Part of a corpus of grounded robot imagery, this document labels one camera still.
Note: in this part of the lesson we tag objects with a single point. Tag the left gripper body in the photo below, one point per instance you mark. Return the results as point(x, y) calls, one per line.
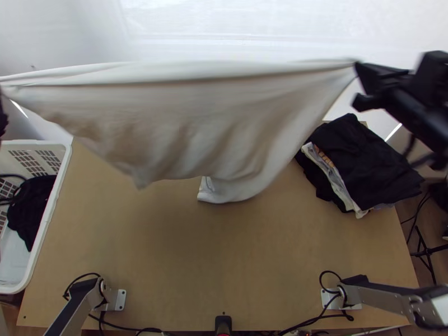
point(3, 115)

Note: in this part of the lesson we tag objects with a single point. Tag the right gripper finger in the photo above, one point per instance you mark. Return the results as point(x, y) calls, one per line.
point(381, 80)

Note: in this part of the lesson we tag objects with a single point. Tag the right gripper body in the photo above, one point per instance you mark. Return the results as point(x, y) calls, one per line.
point(416, 105)

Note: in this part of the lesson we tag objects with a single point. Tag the white t-shirt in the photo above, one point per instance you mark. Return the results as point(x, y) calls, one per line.
point(192, 122)

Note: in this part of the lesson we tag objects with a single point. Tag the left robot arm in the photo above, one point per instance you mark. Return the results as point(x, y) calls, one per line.
point(73, 308)

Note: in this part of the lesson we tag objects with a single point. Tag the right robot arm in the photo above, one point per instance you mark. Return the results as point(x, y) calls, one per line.
point(378, 297)

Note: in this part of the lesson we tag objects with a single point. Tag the pile of folded clothes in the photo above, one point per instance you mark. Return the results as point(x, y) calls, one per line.
point(367, 157)

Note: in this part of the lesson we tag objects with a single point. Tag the dark garment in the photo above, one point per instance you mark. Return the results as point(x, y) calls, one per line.
point(31, 203)

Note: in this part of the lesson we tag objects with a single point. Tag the white laundry basket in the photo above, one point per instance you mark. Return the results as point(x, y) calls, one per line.
point(47, 224)

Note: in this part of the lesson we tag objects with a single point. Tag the black tripod stand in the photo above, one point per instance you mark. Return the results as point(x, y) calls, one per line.
point(425, 250)

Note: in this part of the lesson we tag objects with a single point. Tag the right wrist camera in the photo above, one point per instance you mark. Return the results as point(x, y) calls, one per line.
point(434, 68)

